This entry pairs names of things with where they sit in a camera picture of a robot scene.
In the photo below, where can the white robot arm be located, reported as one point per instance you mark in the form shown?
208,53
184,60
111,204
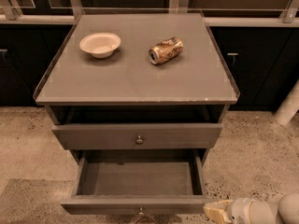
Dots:
252,211

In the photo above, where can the crushed gold soda can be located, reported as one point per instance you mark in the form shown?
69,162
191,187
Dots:
165,50

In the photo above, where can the grey wooden drawer cabinet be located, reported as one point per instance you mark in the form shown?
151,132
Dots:
126,87

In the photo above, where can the white paper bowl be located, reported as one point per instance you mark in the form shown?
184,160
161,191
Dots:
100,45

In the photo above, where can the grey drawer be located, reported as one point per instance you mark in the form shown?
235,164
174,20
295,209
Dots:
137,136
138,182

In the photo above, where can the grey top drawer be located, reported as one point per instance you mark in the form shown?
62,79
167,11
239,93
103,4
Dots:
137,136

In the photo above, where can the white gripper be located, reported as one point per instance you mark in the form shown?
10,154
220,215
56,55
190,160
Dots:
239,211

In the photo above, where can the dark background cabinet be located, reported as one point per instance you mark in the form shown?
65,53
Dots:
263,61

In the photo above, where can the clear acrylic barrier frame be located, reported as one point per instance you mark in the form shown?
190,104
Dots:
285,12

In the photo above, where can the white cylindrical post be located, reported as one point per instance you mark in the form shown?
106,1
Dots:
289,106

